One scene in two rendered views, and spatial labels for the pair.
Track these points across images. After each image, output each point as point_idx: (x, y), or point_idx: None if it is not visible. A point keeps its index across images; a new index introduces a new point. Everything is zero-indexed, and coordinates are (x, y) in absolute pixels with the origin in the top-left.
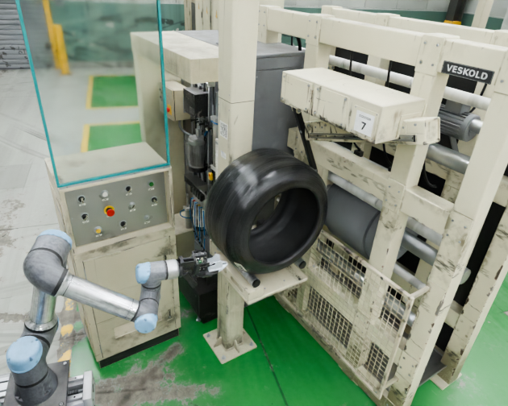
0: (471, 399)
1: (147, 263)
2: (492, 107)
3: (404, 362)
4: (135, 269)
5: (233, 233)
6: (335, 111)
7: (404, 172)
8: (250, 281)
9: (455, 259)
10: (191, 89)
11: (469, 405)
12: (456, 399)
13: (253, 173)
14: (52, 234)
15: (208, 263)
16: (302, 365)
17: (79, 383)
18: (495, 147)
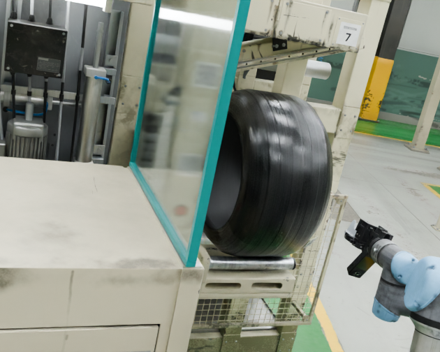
0: (270, 298)
1: (401, 252)
2: (371, 11)
3: (301, 278)
4: (405, 268)
5: (328, 194)
6: (313, 26)
7: (297, 86)
8: (290, 265)
9: (346, 149)
10: (30, 23)
11: (276, 302)
12: (269, 305)
13: (306, 114)
14: None
15: (380, 225)
16: None
17: None
18: (374, 42)
